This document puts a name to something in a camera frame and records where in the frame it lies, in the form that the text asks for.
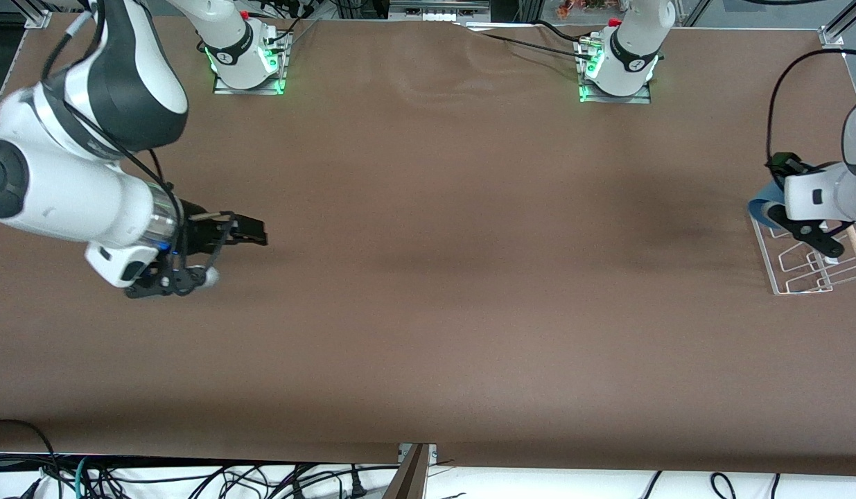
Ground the light blue plastic cup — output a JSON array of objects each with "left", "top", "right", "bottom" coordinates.
[{"left": 748, "top": 182, "right": 789, "bottom": 229}]

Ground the orange red background clutter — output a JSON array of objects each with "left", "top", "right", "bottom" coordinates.
[{"left": 556, "top": 0, "right": 609, "bottom": 18}]

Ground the white power strip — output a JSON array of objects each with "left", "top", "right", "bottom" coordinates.
[{"left": 390, "top": 0, "right": 491, "bottom": 21}]

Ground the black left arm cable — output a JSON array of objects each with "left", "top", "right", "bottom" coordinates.
[{"left": 767, "top": 49, "right": 848, "bottom": 167}]

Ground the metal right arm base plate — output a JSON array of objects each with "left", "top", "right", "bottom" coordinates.
[{"left": 213, "top": 31, "right": 288, "bottom": 96}]

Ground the aluminium frame post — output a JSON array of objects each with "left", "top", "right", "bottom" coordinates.
[
  {"left": 819, "top": 0, "right": 856, "bottom": 48},
  {"left": 22, "top": 0, "right": 54, "bottom": 28}
]

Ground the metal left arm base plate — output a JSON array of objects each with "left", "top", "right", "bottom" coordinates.
[{"left": 577, "top": 38, "right": 652, "bottom": 105}]

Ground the black table cable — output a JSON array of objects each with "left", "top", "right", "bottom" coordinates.
[
  {"left": 535, "top": 19, "right": 598, "bottom": 42},
  {"left": 466, "top": 26, "right": 589, "bottom": 55}
]

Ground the black plug cable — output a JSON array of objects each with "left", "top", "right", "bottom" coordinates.
[{"left": 334, "top": 468, "right": 366, "bottom": 499}]

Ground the metal table leg bracket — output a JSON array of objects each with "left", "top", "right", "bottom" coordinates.
[{"left": 383, "top": 442, "right": 439, "bottom": 499}]

